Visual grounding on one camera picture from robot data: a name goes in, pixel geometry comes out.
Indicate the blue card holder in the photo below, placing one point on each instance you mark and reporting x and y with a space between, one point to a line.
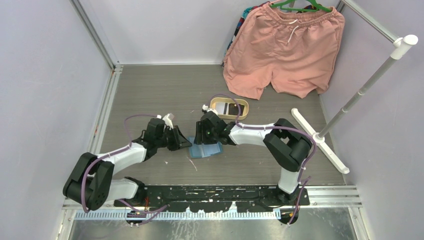
198 151

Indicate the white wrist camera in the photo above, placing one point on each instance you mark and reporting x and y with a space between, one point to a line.
206 109
168 119

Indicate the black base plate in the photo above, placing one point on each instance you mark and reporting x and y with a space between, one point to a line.
217 198

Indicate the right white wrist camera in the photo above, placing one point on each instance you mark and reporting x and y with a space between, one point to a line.
206 109

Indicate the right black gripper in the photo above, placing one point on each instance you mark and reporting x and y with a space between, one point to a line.
200 138

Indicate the colourful patterned garment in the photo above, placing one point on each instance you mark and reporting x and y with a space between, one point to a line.
240 22

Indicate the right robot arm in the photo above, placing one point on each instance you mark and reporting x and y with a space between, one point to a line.
289 146

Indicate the green clothes hanger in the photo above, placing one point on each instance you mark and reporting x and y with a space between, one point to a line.
299 6

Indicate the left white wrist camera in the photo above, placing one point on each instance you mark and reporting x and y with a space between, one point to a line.
168 119

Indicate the white clothes rack stand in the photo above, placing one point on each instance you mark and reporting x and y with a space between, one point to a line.
401 46

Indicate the silver magnetic stripe card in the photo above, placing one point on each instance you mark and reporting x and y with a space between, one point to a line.
222 108

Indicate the pink shorts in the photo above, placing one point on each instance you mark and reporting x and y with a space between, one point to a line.
295 53

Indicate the black credit card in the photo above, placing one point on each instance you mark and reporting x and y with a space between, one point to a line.
235 109

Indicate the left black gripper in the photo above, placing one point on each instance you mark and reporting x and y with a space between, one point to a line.
179 141

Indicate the aluminium front rail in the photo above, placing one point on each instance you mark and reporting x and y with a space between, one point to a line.
320 197

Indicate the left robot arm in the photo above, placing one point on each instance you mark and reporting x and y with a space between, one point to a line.
91 181

